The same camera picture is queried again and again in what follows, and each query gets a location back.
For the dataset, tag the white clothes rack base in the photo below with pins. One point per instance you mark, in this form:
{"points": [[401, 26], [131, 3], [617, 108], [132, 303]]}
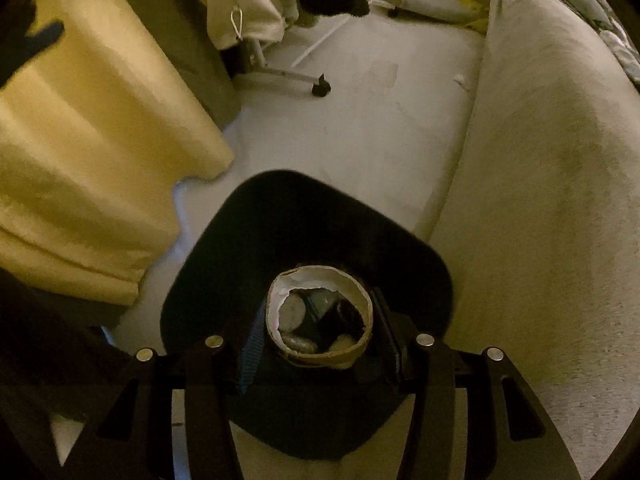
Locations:
{"points": [[285, 59]]}

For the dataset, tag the yellow curtain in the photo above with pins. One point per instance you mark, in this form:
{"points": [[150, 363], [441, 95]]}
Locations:
{"points": [[95, 134]]}

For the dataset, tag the torn cardboard tape roll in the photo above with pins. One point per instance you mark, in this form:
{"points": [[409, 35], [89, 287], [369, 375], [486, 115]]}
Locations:
{"points": [[319, 316]]}

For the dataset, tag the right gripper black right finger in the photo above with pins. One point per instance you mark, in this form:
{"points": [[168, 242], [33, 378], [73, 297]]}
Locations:
{"points": [[474, 415]]}

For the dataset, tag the patterned blue white duvet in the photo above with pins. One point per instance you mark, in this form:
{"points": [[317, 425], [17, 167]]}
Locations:
{"points": [[628, 59]]}

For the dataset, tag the black trash bin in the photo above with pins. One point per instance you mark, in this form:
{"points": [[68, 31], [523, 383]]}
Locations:
{"points": [[275, 222]]}

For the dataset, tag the grey floor cushion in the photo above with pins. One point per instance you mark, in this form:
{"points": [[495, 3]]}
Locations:
{"points": [[448, 11]]}

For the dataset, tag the yellow item on floor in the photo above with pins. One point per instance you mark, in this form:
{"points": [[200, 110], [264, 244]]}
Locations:
{"points": [[478, 22]]}

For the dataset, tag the grey bed mattress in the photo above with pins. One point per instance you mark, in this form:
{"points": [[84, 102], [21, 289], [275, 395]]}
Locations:
{"points": [[540, 226]]}

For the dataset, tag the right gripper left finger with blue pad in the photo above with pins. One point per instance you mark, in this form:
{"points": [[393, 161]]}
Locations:
{"points": [[171, 414]]}

